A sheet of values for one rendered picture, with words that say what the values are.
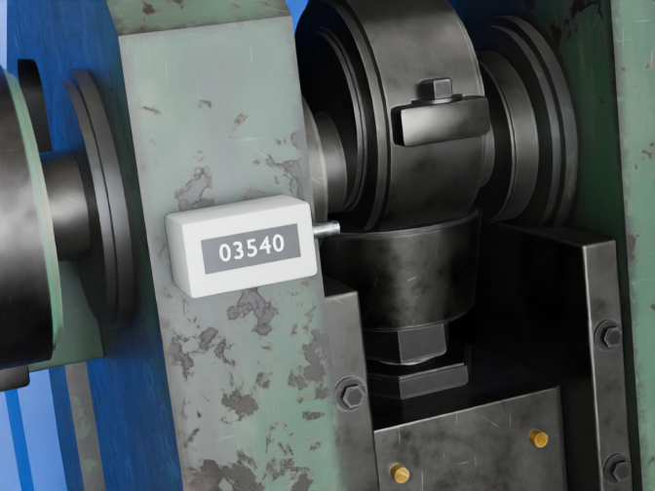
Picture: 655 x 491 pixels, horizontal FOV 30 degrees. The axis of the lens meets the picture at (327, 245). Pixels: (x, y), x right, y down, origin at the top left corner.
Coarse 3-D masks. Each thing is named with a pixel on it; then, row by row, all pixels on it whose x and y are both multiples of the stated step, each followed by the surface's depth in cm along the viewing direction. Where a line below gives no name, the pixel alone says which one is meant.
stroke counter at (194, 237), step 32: (192, 224) 62; (224, 224) 62; (256, 224) 63; (288, 224) 63; (320, 224) 66; (192, 256) 62; (224, 256) 62; (256, 256) 63; (288, 256) 64; (192, 288) 62; (224, 288) 63
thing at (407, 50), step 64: (320, 0) 79; (384, 0) 77; (384, 64) 74; (448, 64) 75; (384, 128) 74; (448, 128) 73; (384, 192) 76; (448, 192) 77; (320, 256) 82; (384, 256) 79; (448, 256) 80; (384, 320) 80; (448, 320) 82
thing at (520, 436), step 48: (384, 384) 82; (432, 384) 82; (480, 384) 83; (528, 384) 82; (384, 432) 77; (432, 432) 78; (480, 432) 79; (528, 432) 80; (384, 480) 77; (432, 480) 78; (480, 480) 80; (528, 480) 81
